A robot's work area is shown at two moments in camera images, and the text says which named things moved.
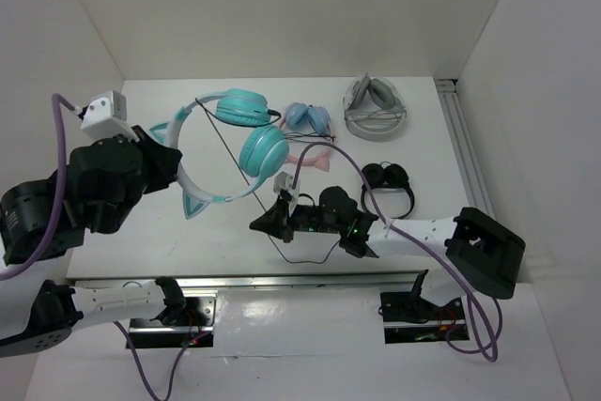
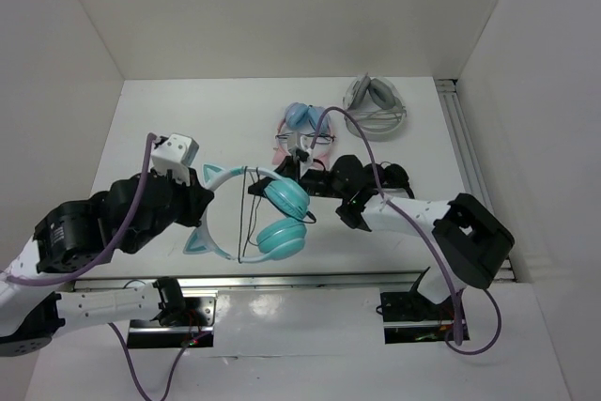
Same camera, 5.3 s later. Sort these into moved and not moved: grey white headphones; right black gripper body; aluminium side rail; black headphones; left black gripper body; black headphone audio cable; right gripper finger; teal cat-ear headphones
Moved: teal cat-ear headphones; left black gripper body; right black gripper body; black headphone audio cable; right gripper finger
Not moved: black headphones; aluminium side rail; grey white headphones
